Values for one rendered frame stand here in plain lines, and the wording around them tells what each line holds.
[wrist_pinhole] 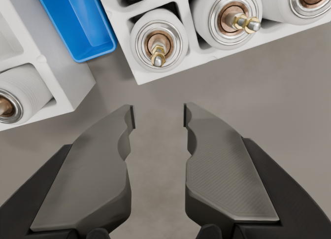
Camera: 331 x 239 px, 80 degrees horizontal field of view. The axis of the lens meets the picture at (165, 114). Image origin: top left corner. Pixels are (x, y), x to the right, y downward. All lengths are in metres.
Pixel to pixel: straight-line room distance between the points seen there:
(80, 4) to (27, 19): 0.17
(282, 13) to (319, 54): 0.39
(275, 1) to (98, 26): 0.42
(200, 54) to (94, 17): 0.31
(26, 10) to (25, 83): 0.14
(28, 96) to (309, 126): 0.84
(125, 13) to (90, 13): 0.21
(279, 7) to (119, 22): 0.26
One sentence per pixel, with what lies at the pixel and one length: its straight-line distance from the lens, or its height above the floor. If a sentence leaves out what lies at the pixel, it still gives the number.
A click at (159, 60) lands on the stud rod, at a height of 0.35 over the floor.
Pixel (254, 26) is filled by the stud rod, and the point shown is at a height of 0.34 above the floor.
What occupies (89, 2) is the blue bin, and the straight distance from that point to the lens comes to 0.61.
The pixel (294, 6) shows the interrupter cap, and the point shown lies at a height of 0.25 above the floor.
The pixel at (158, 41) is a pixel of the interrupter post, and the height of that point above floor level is 0.27.
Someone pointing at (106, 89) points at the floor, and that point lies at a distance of 0.66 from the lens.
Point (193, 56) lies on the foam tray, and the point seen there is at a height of 0.18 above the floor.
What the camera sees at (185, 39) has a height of 0.25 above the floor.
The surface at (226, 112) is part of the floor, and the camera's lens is 0.70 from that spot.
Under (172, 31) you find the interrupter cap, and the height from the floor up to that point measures 0.25.
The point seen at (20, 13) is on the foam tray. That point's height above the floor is 0.17.
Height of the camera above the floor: 0.58
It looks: 59 degrees down
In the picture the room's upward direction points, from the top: 178 degrees clockwise
